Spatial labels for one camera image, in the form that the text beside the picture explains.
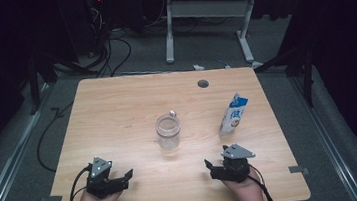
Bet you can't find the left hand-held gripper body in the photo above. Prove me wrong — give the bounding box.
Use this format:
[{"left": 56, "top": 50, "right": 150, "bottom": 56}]
[{"left": 82, "top": 153, "right": 131, "bottom": 201}]

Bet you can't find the black metal stand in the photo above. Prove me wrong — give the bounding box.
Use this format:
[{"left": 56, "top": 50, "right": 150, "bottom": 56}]
[
  {"left": 251, "top": 42, "right": 319, "bottom": 113},
  {"left": 24, "top": 45, "right": 101, "bottom": 115}
]

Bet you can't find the dark box with red light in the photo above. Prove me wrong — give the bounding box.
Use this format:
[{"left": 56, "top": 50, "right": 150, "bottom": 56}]
[{"left": 84, "top": 0, "right": 114, "bottom": 55}]

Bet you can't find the right hand-held gripper cable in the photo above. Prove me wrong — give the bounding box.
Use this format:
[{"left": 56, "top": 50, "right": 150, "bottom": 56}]
[{"left": 245, "top": 162, "right": 278, "bottom": 201}]

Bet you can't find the clear glass jar with lid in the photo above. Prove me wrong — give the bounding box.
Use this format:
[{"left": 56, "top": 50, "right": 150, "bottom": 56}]
[{"left": 153, "top": 109, "right": 183, "bottom": 151}]

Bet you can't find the desk with white metal frame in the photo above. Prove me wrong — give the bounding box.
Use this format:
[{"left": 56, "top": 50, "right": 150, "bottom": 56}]
[{"left": 159, "top": 0, "right": 307, "bottom": 74}]

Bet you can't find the round dark table grommet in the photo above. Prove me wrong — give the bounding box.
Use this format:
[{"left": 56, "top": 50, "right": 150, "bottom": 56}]
[{"left": 196, "top": 78, "right": 210, "bottom": 89}]

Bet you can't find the black floor cable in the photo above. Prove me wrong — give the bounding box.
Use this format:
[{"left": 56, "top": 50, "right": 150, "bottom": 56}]
[{"left": 31, "top": 101, "right": 81, "bottom": 174}]

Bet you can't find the metal floor rail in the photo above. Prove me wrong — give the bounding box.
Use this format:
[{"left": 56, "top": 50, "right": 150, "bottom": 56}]
[
  {"left": 0, "top": 82, "right": 65, "bottom": 201},
  {"left": 288, "top": 68, "right": 357, "bottom": 201}
]

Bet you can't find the person's right hand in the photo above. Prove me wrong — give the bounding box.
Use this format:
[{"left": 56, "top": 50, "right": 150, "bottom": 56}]
[{"left": 221, "top": 168, "right": 267, "bottom": 201}]

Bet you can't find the grey tape strip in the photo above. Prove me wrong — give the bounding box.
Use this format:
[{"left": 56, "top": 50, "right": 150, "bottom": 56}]
[
  {"left": 39, "top": 194, "right": 63, "bottom": 201},
  {"left": 288, "top": 164, "right": 310, "bottom": 175}
]

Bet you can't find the bundle of black cables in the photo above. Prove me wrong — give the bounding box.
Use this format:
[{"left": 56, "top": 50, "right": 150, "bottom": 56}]
[{"left": 81, "top": 0, "right": 135, "bottom": 80}]

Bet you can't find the white and blue pouch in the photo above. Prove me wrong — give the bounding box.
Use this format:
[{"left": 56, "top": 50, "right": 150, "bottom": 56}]
[{"left": 215, "top": 91, "right": 253, "bottom": 137}]

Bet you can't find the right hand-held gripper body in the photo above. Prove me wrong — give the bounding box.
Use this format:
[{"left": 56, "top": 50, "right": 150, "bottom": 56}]
[{"left": 219, "top": 141, "right": 259, "bottom": 185}]

